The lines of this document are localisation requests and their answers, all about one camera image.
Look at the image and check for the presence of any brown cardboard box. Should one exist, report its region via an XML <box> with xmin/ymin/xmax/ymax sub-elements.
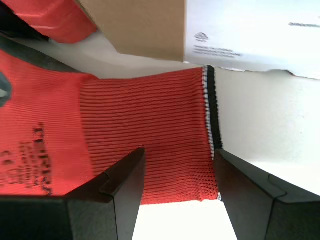
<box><xmin>76</xmin><ymin>0</ymin><xmax>189</xmax><ymax>63</ymax></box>

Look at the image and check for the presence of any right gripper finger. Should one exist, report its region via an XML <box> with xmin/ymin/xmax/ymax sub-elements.
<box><xmin>214</xmin><ymin>148</ymin><xmax>320</xmax><ymax>240</ymax></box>
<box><xmin>0</xmin><ymin>147</ymin><xmax>147</xmax><ymax>240</ymax></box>

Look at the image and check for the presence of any red knit work glove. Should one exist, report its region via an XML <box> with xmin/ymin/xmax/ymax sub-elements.
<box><xmin>0</xmin><ymin>0</ymin><xmax>224</xmax><ymax>205</ymax></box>

